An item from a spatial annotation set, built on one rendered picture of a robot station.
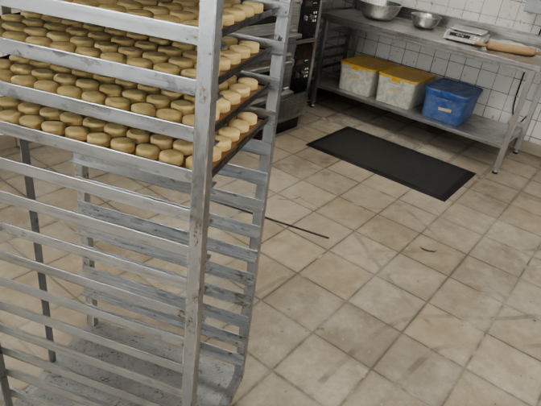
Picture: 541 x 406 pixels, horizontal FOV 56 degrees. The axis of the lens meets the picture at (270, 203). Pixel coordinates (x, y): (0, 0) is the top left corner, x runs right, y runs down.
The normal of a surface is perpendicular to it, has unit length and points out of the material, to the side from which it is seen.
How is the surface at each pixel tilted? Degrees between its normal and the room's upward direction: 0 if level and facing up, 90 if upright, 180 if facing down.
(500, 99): 90
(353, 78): 93
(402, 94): 93
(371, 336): 0
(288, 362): 0
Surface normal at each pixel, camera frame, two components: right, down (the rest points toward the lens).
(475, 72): -0.62, 0.33
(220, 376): 0.12, -0.86
